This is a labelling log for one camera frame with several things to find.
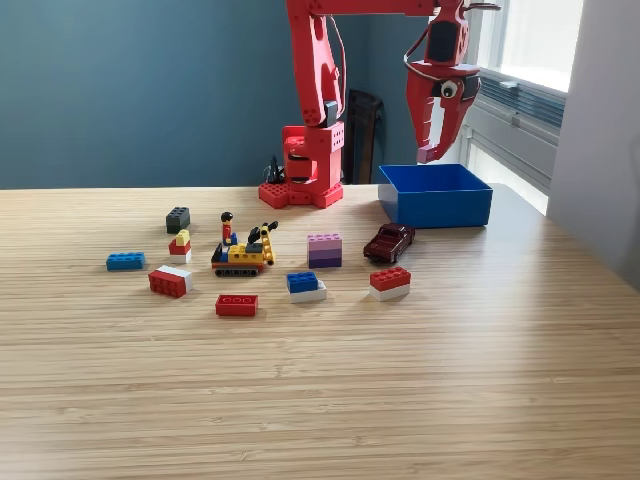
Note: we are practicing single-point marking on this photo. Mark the pink building brick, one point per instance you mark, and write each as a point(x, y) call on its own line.
point(426, 154)

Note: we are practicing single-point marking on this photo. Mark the dark red toy car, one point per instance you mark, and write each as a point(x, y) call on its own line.
point(387, 245)

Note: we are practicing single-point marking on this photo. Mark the blue and white brick stack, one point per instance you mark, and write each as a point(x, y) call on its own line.
point(300, 284)

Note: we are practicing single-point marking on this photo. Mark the blue plastic bin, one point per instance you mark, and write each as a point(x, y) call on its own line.
point(440, 207)

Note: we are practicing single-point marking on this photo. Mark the dark folded chair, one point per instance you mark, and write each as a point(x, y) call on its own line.
point(365, 145)

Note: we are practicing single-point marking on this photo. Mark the grey window vent unit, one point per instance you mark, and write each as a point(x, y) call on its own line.
point(515, 135)

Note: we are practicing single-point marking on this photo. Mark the red on white brick stack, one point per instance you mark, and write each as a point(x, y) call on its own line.
point(390, 280)

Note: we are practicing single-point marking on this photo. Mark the pink and purple brick stack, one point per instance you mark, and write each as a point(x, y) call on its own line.
point(325, 252)

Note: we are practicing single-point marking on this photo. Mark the small yellow toy digger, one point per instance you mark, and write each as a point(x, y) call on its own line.
point(242, 255)

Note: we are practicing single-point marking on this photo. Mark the toy figure red shirt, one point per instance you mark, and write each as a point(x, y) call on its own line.
point(226, 231)

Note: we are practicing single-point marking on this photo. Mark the red building brick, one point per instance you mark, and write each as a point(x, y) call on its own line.
point(236, 306)

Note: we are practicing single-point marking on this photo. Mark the black building brick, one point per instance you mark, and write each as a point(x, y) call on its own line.
point(177, 220)

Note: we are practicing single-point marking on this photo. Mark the yellow red white brick stack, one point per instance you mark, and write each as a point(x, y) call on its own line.
point(180, 247)

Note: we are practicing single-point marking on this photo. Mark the red and white tipped brick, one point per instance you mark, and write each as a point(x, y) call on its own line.
point(167, 285)

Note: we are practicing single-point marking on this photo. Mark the blue flat building brick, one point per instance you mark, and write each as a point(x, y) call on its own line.
point(125, 262)

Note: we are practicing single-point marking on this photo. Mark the white window frame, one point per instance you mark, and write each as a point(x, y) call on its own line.
point(492, 35)

